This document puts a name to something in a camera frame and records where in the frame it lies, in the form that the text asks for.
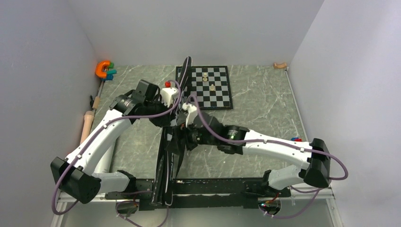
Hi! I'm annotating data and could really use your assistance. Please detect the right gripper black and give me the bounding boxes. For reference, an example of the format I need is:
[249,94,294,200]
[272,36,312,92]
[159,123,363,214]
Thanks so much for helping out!
[166,119,218,155]

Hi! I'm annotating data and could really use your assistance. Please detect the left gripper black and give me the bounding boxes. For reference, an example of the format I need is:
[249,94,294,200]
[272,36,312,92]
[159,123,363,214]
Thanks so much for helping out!
[144,97,173,128]

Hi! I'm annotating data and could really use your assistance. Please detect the black racket bag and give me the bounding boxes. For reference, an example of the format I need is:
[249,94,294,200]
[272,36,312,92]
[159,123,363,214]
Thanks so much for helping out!
[150,56,192,206]

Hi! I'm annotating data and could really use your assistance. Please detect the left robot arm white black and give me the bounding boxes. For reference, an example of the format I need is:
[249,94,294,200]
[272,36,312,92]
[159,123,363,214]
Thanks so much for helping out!
[51,79,182,204]

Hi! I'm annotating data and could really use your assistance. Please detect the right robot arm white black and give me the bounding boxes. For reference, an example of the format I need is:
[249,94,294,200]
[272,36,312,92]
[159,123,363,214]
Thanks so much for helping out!
[172,115,331,196]

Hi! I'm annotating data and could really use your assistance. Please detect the black white chessboard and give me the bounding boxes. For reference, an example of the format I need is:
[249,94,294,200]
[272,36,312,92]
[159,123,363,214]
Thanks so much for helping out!
[183,66,234,110]

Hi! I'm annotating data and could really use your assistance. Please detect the teal blue toy blocks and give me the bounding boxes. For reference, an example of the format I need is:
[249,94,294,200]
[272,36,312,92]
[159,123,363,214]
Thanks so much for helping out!
[104,62,117,81]

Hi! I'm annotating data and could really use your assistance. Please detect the white chess piece back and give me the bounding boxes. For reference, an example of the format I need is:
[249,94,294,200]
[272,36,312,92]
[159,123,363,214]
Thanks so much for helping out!
[202,72,208,82]

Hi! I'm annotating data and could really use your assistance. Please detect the beige toy microphone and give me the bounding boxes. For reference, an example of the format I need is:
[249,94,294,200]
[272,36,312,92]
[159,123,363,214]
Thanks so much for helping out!
[80,111,95,144]

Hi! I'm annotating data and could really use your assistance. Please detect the orange C-shaped toy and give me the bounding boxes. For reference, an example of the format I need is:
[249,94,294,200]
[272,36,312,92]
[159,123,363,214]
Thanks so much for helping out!
[95,60,111,79]

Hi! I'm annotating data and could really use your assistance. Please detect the colourful toy brick train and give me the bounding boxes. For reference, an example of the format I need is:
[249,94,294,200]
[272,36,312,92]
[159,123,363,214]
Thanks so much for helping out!
[291,137,303,142]

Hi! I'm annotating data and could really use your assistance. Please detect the wooden arch block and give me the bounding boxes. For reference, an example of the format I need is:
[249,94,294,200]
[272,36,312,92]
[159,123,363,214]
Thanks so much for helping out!
[273,62,288,69]

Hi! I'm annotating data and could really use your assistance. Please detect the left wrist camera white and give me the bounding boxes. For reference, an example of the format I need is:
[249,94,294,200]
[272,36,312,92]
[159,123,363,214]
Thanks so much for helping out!
[160,81,178,107]

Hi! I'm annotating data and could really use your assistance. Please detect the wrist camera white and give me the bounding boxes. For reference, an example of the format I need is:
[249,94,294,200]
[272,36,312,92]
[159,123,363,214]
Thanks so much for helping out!
[160,81,178,107]
[182,103,198,127]

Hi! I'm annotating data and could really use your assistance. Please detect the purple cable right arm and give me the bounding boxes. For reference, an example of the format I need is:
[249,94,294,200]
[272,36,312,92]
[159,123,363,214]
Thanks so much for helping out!
[186,94,349,219]

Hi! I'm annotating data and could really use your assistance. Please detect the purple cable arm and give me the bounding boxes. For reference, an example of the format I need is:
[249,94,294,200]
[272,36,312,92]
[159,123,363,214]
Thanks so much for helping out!
[186,94,349,219]
[52,79,183,227]

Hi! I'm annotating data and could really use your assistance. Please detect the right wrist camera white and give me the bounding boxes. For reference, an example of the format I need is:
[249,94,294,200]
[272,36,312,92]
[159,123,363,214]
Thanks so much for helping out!
[182,103,198,127]

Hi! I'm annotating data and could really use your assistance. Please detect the small beige handled tool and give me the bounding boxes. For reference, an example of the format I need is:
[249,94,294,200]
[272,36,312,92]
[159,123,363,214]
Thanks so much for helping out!
[90,95,100,110]

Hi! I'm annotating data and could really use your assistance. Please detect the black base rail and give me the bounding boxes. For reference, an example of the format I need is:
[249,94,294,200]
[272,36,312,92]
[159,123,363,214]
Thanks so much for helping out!
[105,177,291,211]

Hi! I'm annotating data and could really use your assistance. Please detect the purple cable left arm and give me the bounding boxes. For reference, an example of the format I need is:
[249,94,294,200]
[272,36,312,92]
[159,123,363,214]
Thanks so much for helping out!
[52,79,183,227]

